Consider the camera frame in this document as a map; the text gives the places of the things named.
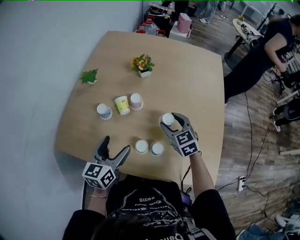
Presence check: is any yellow printed paper cup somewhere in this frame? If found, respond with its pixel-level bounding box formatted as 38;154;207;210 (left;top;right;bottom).
135;140;150;155
114;95;131;115

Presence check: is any round table with black base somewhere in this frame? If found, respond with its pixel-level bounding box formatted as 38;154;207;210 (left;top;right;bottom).
224;18;265;68

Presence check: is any white box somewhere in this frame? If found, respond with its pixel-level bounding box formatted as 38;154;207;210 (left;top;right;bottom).
169;21;192;40

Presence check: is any small green potted plant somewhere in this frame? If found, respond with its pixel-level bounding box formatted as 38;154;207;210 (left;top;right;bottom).
80;68;99;85

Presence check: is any blue printed paper cup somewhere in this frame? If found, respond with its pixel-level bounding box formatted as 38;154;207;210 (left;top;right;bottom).
96;103;113;120
150;141;165;156

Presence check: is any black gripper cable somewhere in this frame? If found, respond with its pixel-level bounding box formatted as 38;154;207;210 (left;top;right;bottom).
81;180;88;209

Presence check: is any orange flower potted plant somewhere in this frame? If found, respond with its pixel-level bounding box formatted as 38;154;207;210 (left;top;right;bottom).
130;53;155;78

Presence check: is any person's right forearm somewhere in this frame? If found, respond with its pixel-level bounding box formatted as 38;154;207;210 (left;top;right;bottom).
188;153;216;197

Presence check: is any person's left forearm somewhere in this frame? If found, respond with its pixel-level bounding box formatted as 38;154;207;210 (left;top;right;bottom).
83;187;111;218

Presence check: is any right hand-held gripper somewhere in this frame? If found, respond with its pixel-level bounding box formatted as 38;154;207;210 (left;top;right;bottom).
159;112;200;158

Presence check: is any person's black printed shirt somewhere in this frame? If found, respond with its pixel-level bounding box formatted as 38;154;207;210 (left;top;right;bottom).
62;174;236;240

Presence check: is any pink box on floor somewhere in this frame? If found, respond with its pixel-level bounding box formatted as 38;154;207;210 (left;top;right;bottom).
177;13;192;33

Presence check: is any pink printed paper cup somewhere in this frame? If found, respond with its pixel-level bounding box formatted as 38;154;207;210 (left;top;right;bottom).
160;112;175;128
130;93;144;110

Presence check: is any black floor cable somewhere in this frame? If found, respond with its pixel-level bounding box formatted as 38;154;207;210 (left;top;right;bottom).
243;91;255;179

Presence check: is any white power strip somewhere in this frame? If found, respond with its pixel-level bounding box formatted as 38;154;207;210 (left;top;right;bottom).
237;175;246;192

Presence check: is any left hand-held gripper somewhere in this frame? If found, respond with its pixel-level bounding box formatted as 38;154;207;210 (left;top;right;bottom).
81;135;131;190

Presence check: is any black belt-worn device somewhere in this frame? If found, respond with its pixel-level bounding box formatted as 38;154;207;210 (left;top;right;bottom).
180;192;192;207

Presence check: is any black equipment case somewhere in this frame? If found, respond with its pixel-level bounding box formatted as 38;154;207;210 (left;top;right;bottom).
146;7;173;36

